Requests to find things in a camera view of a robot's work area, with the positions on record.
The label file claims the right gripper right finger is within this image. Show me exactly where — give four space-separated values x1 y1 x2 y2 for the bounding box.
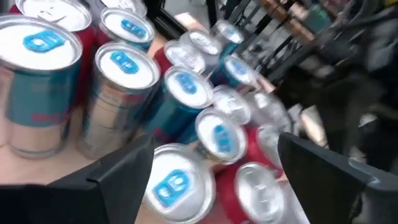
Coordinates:
277 132 398 224

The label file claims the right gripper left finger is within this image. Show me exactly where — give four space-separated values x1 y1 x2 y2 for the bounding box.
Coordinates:
0 135 155 224

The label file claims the blue tab slim energy can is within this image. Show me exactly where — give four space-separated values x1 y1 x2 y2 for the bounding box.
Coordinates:
95 7 155 52
211 53 259 90
178 108 249 170
144 65 215 146
141 143 218 224
0 14 84 160
76 41 162 160
210 19 246 60

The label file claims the silver soda can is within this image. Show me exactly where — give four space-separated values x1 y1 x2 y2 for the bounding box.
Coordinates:
99 0 149 18
252 90 293 133
180 29 223 66

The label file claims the group of blue-top cans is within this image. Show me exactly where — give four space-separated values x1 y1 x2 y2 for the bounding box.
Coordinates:
144 0 312 85

